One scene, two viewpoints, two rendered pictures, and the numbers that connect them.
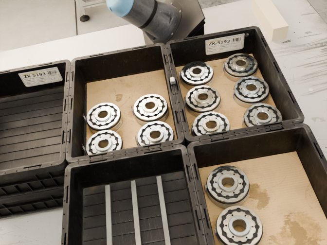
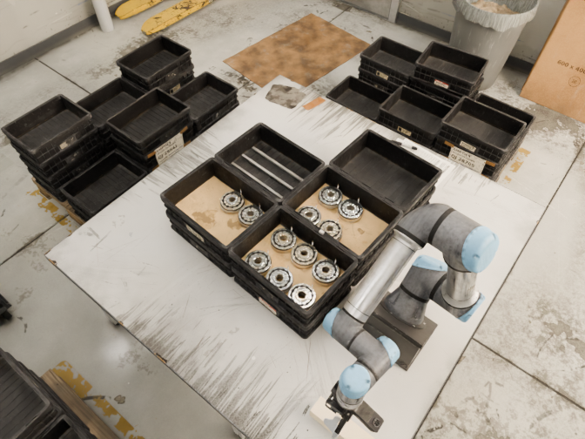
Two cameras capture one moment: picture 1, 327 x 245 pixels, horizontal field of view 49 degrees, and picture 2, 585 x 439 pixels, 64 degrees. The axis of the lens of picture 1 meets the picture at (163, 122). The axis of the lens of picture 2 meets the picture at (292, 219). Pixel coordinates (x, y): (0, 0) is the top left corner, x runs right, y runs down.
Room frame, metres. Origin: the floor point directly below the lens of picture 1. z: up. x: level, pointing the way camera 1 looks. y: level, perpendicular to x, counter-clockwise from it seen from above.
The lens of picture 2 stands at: (1.29, -0.90, 2.39)
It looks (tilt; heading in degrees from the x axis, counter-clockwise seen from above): 53 degrees down; 130
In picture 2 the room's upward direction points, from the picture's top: 1 degrees clockwise
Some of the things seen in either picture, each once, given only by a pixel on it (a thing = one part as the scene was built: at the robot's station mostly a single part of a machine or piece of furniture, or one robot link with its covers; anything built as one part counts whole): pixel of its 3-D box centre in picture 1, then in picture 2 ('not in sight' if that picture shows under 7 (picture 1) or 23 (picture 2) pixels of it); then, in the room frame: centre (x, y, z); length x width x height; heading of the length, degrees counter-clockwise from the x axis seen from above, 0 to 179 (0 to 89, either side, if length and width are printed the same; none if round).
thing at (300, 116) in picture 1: (226, 79); (292, 257); (0.70, -0.20, 0.92); 0.40 x 0.30 x 0.02; 179
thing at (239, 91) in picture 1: (251, 89); (279, 278); (0.70, -0.27, 0.86); 0.10 x 0.10 x 0.01
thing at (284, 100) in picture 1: (226, 91); (292, 264); (0.70, -0.20, 0.87); 0.40 x 0.30 x 0.11; 179
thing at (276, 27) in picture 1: (268, 16); (344, 428); (1.20, -0.50, 0.73); 0.24 x 0.06 x 0.06; 3
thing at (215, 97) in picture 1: (203, 98); (304, 253); (0.70, -0.13, 0.86); 0.10 x 0.10 x 0.01
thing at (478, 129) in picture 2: not in sight; (471, 150); (0.81, 1.37, 0.37); 0.40 x 0.30 x 0.45; 3
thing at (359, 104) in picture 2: not in sight; (359, 110); (0.01, 1.33, 0.26); 0.40 x 0.30 x 0.23; 3
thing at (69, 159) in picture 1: (121, 97); (342, 209); (0.71, 0.10, 0.92); 0.40 x 0.30 x 0.02; 179
